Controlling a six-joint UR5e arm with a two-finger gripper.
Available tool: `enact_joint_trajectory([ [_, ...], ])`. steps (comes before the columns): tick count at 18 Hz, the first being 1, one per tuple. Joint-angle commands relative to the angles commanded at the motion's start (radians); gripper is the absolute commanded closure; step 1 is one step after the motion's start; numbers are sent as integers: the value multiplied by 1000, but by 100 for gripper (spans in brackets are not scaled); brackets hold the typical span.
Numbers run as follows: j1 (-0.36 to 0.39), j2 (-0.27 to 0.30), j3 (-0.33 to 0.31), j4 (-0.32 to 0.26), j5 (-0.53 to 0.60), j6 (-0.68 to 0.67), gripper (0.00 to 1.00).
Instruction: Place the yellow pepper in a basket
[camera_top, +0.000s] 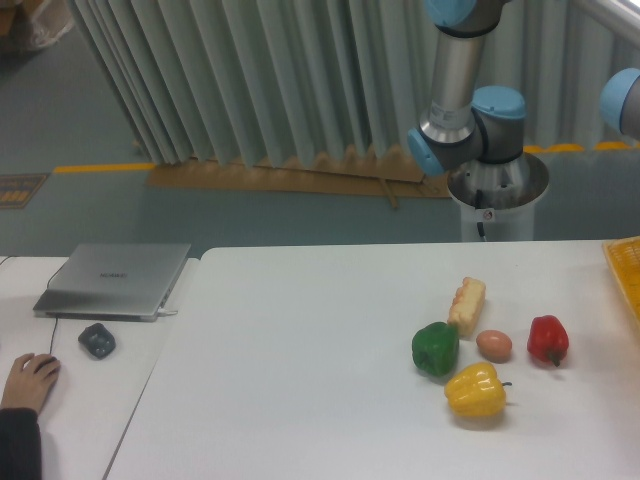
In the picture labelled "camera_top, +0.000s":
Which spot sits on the cardboard box top left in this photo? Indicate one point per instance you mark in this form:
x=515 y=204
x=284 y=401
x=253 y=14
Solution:
x=33 y=25

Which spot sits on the brown egg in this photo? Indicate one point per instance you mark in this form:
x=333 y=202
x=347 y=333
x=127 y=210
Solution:
x=494 y=345

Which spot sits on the pale green pleated curtain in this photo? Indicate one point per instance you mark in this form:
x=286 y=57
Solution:
x=273 y=80

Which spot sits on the toy bread slice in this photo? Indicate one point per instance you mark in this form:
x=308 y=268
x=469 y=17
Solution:
x=467 y=306

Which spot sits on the person's hand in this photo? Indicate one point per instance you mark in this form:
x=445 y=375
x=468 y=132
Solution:
x=25 y=389

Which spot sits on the yellow woven basket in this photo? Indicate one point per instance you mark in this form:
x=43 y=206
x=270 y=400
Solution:
x=622 y=257

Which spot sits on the black computer mouse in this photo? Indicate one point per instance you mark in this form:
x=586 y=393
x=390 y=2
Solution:
x=45 y=362

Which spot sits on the yellow bell pepper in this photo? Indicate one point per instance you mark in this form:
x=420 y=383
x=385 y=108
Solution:
x=476 y=392

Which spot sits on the white usb plug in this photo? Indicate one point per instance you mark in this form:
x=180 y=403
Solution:
x=166 y=312

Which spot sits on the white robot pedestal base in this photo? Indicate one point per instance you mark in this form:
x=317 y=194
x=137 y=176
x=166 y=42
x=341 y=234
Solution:
x=497 y=202

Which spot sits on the red bell pepper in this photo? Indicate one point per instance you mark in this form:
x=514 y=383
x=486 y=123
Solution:
x=548 y=341

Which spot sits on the green bell pepper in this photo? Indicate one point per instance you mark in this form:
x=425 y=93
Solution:
x=435 y=349

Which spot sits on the floor warning sticker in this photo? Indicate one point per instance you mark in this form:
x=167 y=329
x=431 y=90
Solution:
x=18 y=189

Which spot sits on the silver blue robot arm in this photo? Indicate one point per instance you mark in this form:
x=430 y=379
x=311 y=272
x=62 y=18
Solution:
x=487 y=124

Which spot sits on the dark grey small gadget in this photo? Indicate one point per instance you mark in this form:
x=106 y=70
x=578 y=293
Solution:
x=98 y=341

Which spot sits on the dark sleeved forearm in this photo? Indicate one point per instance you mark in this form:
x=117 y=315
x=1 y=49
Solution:
x=21 y=456

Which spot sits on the silver laptop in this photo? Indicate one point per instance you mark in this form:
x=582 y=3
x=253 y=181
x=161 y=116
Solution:
x=114 y=281

